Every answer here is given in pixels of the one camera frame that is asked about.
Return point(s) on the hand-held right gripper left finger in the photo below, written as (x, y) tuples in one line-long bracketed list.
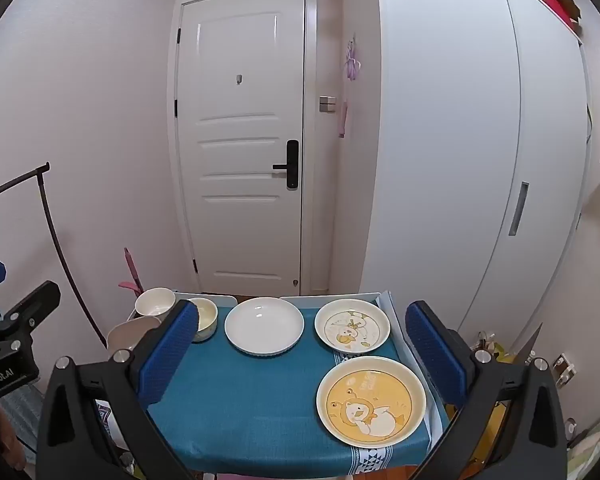
[(172, 355)]

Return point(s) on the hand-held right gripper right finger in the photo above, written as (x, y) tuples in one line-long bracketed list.
[(435, 355)]

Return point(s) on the pink plastic basin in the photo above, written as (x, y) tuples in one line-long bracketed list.
[(130, 332)]

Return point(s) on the yellow duck print plate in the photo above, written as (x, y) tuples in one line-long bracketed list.
[(371, 402)]

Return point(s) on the pale duck print plate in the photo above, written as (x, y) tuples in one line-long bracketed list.
[(352, 330)]

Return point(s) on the plain white plate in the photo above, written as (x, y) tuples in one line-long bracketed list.
[(264, 327)]

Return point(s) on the striped grey cloth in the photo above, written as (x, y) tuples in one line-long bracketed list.
[(22, 415)]

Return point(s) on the cream bowl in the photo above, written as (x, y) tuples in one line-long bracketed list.
[(207, 317)]

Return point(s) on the white cup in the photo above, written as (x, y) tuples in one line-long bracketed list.
[(152, 300)]

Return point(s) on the black clothes rack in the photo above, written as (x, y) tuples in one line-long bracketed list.
[(55, 240)]

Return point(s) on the colourful printed bag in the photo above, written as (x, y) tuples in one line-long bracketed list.
[(106, 417)]

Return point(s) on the teal tablecloth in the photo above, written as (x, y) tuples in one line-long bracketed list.
[(260, 400)]

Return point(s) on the green patterned cloth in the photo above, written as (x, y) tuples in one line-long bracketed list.
[(597, 447)]

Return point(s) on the white wardrobe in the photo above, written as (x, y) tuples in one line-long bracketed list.
[(455, 160)]

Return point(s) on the white panelled door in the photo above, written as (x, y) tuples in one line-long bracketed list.
[(240, 135)]

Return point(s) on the red box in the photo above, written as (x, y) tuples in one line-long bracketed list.
[(555, 2)]

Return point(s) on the grey light switch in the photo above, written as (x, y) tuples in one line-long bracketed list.
[(326, 103)]

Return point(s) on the purple wall decoration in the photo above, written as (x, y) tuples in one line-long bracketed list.
[(352, 60)]

